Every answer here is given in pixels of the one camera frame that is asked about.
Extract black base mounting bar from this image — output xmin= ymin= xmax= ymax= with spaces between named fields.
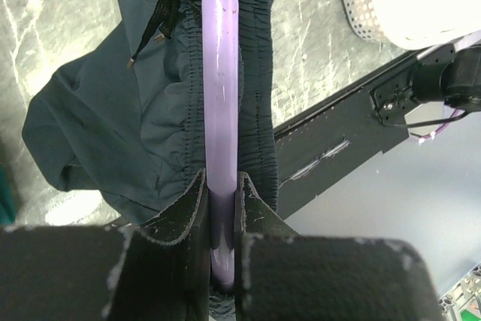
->
xmin=272 ymin=41 xmax=481 ymax=220

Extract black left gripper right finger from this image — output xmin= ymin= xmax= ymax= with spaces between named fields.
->
xmin=234 ymin=173 xmax=442 ymax=320

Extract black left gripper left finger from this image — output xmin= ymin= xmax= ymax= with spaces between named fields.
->
xmin=1 ymin=171 xmax=210 ymax=320

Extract green shorts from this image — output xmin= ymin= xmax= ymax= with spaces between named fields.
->
xmin=0 ymin=165 xmax=17 ymax=226

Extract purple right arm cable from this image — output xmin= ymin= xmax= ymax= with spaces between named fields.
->
xmin=409 ymin=31 xmax=481 ymax=145

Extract purple hanger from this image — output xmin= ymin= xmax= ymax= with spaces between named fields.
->
xmin=201 ymin=0 xmax=239 ymax=292

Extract dark navy shorts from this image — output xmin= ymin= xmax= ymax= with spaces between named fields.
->
xmin=23 ymin=0 xmax=278 ymax=224

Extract white perforated basket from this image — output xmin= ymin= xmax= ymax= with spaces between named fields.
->
xmin=342 ymin=0 xmax=480 ymax=50

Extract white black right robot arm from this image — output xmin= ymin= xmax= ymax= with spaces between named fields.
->
xmin=371 ymin=44 xmax=480 ymax=129

